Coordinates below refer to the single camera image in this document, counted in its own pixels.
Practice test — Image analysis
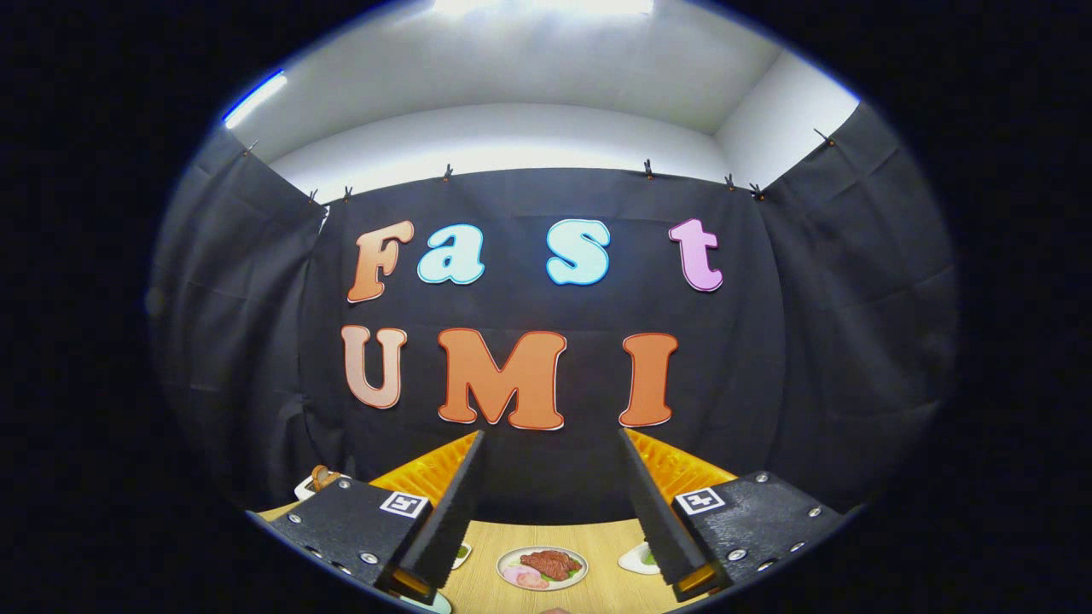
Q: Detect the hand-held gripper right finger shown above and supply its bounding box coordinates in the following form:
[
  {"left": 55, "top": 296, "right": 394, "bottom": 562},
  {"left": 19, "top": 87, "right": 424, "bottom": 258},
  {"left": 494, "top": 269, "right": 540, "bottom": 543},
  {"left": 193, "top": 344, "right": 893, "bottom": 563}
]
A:
[{"left": 619, "top": 429, "right": 845, "bottom": 602}]

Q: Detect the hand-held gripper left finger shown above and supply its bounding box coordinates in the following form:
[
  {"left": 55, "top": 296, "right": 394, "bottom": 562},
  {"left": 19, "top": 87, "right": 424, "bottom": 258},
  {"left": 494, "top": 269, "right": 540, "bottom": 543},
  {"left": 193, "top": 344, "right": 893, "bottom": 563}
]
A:
[{"left": 267, "top": 431, "right": 485, "bottom": 605}]

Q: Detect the small white square dish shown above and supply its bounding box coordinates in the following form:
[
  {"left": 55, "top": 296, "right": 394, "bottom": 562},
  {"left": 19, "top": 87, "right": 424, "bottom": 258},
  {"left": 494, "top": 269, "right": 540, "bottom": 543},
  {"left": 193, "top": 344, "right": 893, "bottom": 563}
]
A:
[{"left": 619, "top": 542, "right": 662, "bottom": 575}]

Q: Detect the white plate with meat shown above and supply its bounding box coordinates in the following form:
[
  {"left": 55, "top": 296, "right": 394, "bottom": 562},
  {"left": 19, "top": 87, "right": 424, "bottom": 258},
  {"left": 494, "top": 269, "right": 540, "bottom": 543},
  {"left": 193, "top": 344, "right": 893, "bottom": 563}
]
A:
[{"left": 497, "top": 547, "right": 589, "bottom": 592}]

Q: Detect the brown steak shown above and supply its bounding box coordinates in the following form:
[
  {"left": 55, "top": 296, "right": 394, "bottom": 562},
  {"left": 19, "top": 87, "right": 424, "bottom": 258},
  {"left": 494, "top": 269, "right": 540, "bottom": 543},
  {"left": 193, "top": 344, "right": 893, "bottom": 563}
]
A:
[{"left": 520, "top": 551, "right": 583, "bottom": 581}]

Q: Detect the cream white toaster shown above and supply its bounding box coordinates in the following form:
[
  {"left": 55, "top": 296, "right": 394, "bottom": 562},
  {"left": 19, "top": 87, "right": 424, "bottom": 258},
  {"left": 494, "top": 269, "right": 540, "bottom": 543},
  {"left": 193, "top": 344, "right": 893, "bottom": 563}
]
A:
[{"left": 294, "top": 467, "right": 351, "bottom": 502}]

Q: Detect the row of black cloth clips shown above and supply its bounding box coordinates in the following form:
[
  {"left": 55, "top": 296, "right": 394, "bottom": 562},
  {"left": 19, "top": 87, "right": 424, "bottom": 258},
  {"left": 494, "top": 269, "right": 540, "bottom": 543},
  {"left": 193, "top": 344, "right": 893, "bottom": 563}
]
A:
[{"left": 241, "top": 128, "right": 839, "bottom": 202}]

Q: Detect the ceiling light panel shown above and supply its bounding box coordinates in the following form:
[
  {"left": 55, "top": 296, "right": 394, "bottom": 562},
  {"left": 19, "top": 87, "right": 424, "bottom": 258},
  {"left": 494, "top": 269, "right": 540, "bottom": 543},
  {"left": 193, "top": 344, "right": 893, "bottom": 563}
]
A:
[{"left": 431, "top": 0, "right": 655, "bottom": 18}]

